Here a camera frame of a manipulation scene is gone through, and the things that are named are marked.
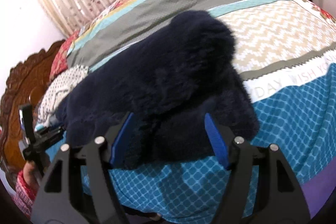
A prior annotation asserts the white dotted folded garment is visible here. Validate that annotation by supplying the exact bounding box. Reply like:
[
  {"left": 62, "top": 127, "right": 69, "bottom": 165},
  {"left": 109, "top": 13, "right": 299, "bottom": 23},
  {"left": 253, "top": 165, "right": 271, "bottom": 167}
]
[{"left": 37, "top": 65, "right": 89, "bottom": 127}]

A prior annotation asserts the person's left hand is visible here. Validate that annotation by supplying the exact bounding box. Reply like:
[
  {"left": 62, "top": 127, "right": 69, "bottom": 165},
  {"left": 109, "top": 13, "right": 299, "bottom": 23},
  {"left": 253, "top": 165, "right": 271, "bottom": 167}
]
[{"left": 23, "top": 161, "right": 41, "bottom": 192}]

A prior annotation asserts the dark navy fleece garment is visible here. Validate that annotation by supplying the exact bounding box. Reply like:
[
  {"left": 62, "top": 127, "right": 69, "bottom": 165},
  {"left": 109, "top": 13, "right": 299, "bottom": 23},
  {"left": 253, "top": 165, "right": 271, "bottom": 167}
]
[{"left": 55, "top": 11, "right": 260, "bottom": 169}]

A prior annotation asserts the carved wooden headboard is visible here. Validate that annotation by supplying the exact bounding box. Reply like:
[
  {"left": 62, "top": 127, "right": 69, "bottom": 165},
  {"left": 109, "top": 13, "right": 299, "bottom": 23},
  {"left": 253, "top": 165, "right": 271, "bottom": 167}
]
[{"left": 1, "top": 40, "right": 64, "bottom": 183}]

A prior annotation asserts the red floral pillow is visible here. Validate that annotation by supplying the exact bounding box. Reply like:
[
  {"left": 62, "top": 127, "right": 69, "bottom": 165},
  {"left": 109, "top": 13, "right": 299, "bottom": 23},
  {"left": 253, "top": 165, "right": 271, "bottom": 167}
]
[{"left": 49, "top": 30, "right": 79, "bottom": 82}]

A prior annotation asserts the striped patterned bedspread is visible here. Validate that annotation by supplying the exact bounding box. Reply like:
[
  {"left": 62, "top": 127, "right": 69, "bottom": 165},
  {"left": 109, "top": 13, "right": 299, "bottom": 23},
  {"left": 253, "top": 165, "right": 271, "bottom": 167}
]
[{"left": 67, "top": 0, "right": 335, "bottom": 215}]

